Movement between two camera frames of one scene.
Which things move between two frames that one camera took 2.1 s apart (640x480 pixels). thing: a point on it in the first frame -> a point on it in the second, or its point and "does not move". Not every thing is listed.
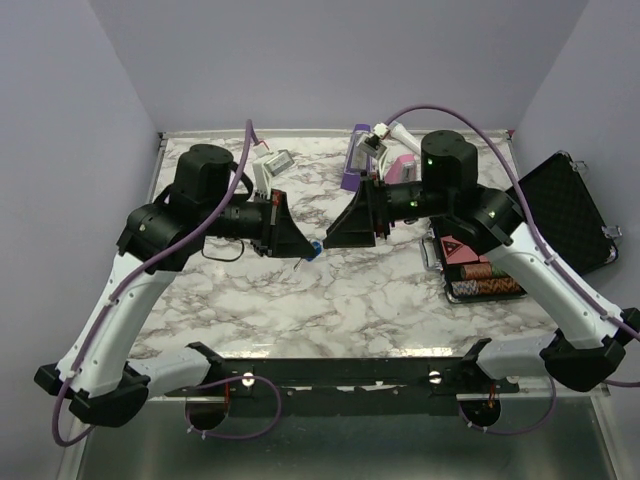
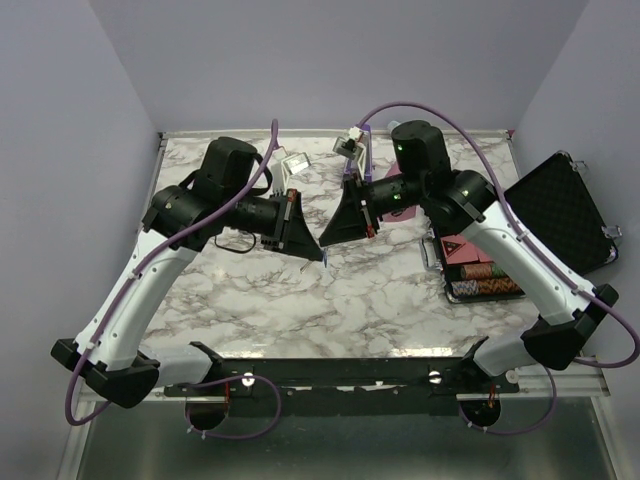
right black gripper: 368,213 -> 351,222
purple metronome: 358,163 does not move
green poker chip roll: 497,272 does not move
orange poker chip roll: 478,271 does not move
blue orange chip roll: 488,287 does not move
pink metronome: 402,170 -> 406,214
